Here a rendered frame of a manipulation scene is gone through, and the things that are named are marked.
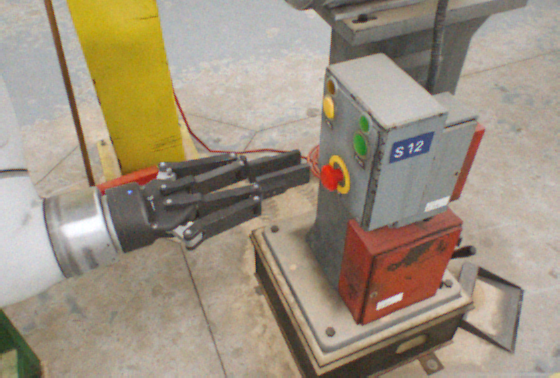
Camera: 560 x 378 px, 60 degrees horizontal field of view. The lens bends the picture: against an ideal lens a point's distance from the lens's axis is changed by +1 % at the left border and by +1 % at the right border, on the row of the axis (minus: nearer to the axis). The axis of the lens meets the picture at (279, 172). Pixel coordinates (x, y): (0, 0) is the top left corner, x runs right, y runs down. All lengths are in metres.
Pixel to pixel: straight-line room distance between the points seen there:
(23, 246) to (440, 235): 0.89
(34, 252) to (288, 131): 1.92
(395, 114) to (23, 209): 0.43
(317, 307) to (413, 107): 0.86
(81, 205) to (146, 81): 1.37
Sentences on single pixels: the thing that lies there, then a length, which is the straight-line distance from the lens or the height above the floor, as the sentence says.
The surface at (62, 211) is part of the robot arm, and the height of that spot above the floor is 1.11.
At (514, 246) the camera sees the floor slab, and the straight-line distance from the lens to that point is 2.07.
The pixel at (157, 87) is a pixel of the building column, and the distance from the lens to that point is 1.90.
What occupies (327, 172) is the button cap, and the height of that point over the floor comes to 0.99.
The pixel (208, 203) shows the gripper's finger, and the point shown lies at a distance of 0.56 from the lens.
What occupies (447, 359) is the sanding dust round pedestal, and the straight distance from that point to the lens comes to 1.72.
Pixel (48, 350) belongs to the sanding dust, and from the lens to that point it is 1.81.
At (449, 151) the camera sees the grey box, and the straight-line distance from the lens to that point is 0.99.
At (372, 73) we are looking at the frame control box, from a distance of 0.70.
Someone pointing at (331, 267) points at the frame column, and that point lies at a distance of 1.40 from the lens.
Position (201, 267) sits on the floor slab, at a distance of 1.84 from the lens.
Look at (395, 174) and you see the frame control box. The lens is 0.67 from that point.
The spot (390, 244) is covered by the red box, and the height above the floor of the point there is 0.62.
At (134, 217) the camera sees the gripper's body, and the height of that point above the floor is 1.09.
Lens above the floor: 1.49
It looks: 44 degrees down
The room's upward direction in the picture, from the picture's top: straight up
